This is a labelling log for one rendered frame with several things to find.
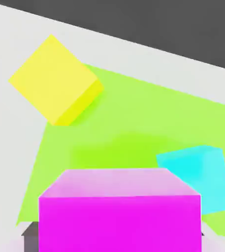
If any small cyan cube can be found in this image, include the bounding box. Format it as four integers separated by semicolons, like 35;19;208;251
156;145;225;215

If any large lime green box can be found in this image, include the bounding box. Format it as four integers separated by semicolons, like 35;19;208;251
15;63;225;236

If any small yellow cube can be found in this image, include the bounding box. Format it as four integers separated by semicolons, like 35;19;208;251
7;34;105;126

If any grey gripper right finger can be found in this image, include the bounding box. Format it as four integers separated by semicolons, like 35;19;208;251
200;221;225;252

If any small magenta cube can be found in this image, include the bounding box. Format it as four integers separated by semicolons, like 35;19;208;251
38;167;202;252

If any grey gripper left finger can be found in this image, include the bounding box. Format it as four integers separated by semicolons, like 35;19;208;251
0;221;39;252

